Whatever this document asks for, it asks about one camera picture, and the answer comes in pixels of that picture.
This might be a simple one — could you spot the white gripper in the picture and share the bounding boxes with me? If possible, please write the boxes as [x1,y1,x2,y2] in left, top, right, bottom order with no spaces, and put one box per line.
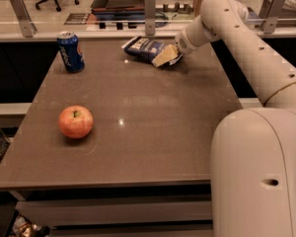
[152,30,197,67]

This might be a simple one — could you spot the blue chip bag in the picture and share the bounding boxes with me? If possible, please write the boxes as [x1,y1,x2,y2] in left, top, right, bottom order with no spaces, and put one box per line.
[121,37,183,65]

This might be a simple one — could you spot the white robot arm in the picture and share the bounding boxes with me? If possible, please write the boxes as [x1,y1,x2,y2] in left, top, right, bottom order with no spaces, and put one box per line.
[175,0,296,237]

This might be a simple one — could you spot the red apple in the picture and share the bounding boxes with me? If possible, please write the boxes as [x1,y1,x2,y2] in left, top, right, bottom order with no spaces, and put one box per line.
[58,106,94,139]

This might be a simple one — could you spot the blue pepsi can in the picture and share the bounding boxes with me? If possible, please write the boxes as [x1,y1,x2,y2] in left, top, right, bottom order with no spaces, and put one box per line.
[57,32,85,73]

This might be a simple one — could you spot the grey drawer cabinet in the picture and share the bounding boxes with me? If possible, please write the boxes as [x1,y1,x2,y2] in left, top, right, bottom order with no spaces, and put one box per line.
[10,182,213,234]

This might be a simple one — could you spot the crumpled wrappers on floor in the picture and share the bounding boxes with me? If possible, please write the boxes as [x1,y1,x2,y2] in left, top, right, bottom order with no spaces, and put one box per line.
[12,215,50,237]

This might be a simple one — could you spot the middle metal rail bracket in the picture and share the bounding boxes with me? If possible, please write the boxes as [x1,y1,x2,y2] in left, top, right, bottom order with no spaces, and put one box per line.
[144,0,156,36]

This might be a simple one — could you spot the metal rail bracket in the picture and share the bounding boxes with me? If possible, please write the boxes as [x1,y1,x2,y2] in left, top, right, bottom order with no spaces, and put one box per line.
[261,0,285,34]
[144,0,156,36]
[9,0,37,38]

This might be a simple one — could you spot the right metal rail bracket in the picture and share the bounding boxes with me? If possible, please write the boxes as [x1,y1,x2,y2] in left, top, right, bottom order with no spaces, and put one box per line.
[261,0,285,34]

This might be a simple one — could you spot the left metal rail bracket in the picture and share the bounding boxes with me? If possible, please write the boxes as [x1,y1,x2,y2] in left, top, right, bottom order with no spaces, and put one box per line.
[9,0,37,38]

